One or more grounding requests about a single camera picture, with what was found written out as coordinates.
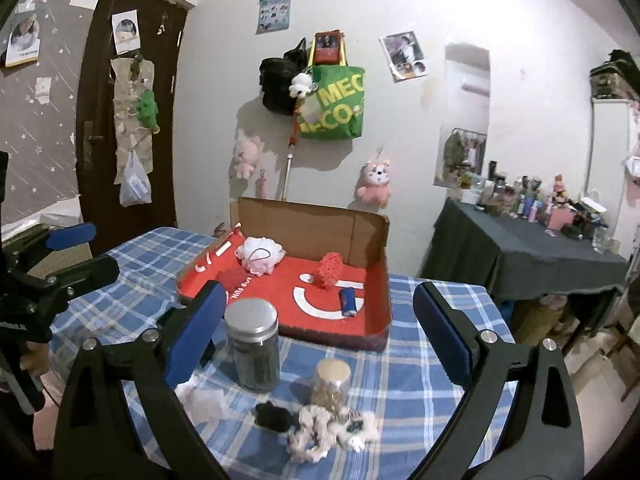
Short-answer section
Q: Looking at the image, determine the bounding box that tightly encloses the white cloth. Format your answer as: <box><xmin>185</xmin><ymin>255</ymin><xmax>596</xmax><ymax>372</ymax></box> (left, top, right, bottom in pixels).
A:
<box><xmin>175</xmin><ymin>374</ymin><xmax>227</xmax><ymax>426</ymax></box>

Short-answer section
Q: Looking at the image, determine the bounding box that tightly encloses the dark covered side table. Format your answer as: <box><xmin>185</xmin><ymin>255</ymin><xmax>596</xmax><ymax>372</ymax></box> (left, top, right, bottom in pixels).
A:
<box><xmin>421</xmin><ymin>200</ymin><xmax>628</xmax><ymax>304</ymax></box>

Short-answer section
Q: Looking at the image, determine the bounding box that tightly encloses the mop handle stick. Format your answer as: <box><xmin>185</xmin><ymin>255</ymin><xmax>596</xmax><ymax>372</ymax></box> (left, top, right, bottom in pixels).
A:
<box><xmin>280</xmin><ymin>102</ymin><xmax>300</xmax><ymax>202</ymax></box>

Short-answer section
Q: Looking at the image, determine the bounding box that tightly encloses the red plush towel toy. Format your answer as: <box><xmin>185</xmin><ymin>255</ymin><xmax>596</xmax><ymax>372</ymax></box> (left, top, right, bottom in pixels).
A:
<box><xmin>215</xmin><ymin>266</ymin><xmax>250</xmax><ymax>295</ymax></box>

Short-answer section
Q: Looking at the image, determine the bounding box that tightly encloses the cardboard box red lining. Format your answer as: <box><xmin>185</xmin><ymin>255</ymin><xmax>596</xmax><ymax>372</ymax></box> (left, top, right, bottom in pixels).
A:
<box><xmin>176</xmin><ymin>197</ymin><xmax>392</xmax><ymax>352</ymax></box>

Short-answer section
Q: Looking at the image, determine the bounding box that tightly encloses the cream crochet scrunchie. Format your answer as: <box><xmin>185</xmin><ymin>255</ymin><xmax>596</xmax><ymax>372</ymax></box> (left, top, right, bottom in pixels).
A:
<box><xmin>288</xmin><ymin>404</ymin><xmax>337</xmax><ymax>464</ymax></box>

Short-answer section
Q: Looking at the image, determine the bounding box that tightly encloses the photo poster on wall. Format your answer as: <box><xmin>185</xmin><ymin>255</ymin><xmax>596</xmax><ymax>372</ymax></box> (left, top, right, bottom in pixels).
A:
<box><xmin>380</xmin><ymin>32</ymin><xmax>427</xmax><ymax>82</ymax></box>

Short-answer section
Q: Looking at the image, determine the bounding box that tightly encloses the white plush keychain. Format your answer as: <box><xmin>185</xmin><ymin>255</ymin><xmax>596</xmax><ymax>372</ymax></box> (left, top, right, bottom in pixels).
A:
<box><xmin>288</xmin><ymin>72</ymin><xmax>317</xmax><ymax>99</ymax></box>

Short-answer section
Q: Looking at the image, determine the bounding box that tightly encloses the white fluffy bow scrunchie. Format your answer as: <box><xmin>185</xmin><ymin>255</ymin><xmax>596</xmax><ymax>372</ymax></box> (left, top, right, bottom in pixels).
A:
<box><xmin>330</xmin><ymin>410</ymin><xmax>380</xmax><ymax>453</ymax></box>

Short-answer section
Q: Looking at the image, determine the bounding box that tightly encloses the red knitted pom ball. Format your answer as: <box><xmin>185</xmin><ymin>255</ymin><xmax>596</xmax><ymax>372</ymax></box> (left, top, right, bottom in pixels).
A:
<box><xmin>312</xmin><ymin>252</ymin><xmax>344</xmax><ymax>289</ymax></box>

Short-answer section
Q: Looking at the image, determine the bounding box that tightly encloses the green plush dinosaur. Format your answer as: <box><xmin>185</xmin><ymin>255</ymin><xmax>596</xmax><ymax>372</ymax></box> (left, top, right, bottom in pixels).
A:
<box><xmin>138</xmin><ymin>89</ymin><xmax>160</xmax><ymax>133</ymax></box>

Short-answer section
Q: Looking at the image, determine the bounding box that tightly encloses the blue cloth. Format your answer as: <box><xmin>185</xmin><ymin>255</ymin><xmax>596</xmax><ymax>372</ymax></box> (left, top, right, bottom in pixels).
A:
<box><xmin>338</xmin><ymin>287</ymin><xmax>358</xmax><ymax>318</ymax></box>

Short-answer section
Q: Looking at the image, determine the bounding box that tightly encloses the black fluffy scrunchie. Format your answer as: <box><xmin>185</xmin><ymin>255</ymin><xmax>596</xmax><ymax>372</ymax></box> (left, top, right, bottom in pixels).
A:
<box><xmin>254</xmin><ymin>401</ymin><xmax>294</xmax><ymax>434</ymax></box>

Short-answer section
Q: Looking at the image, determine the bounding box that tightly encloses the white wardrobe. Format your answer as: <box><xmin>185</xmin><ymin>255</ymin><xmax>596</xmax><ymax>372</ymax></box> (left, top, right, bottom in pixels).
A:
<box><xmin>586</xmin><ymin>99</ymin><xmax>639</xmax><ymax>258</ymax></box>

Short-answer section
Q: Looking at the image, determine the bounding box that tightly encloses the black bag on wall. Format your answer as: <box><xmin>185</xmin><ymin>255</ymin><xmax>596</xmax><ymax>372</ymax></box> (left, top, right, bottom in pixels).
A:
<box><xmin>259</xmin><ymin>38</ymin><xmax>308</xmax><ymax>116</ymax></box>

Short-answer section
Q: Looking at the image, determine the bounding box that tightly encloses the pink plush dog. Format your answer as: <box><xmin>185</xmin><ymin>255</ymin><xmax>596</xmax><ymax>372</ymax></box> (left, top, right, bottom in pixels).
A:
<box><xmin>356</xmin><ymin>160</ymin><xmax>392</xmax><ymax>208</ymax></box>

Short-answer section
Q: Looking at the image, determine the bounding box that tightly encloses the blue wall poster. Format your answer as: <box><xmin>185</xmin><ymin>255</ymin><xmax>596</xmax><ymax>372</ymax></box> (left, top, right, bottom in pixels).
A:
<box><xmin>256</xmin><ymin>0</ymin><xmax>291</xmax><ymax>35</ymax></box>

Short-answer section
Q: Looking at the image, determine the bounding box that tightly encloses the green tote bag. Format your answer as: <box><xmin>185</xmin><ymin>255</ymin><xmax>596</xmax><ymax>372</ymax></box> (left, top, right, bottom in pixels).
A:
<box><xmin>296</xmin><ymin>29</ymin><xmax>364</xmax><ymax>141</ymax></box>

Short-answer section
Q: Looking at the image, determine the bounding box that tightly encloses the white plastic bag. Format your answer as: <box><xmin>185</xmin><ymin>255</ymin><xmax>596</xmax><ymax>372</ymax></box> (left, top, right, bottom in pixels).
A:
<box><xmin>119</xmin><ymin>150</ymin><xmax>152</xmax><ymax>207</ymax></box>

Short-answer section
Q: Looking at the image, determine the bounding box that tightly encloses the white mesh bath pouf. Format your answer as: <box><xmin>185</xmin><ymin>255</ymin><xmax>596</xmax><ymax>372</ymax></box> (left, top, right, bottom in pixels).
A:
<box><xmin>235</xmin><ymin>237</ymin><xmax>286</xmax><ymax>276</ymax></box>

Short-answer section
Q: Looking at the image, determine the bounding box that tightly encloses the wall mirror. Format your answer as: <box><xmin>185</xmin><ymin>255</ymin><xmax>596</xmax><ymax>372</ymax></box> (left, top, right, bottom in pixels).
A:
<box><xmin>434</xmin><ymin>42</ymin><xmax>491</xmax><ymax>188</ymax></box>

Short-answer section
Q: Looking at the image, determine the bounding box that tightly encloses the blue plaid tablecloth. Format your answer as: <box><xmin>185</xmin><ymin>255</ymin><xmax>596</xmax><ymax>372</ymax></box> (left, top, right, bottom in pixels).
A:
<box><xmin>49</xmin><ymin>225</ymin><xmax>519</xmax><ymax>480</ymax></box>

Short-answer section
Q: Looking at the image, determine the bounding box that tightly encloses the dark brown door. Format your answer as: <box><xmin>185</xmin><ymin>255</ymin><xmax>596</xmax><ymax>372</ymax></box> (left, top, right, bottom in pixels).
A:
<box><xmin>75</xmin><ymin>0</ymin><xmax>186</xmax><ymax>255</ymax></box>

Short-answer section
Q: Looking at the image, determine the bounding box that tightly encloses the pink plush rabbit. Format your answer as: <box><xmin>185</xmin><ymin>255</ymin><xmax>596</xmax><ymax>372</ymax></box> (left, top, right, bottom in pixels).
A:
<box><xmin>234</xmin><ymin>136</ymin><xmax>262</xmax><ymax>180</ymax></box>

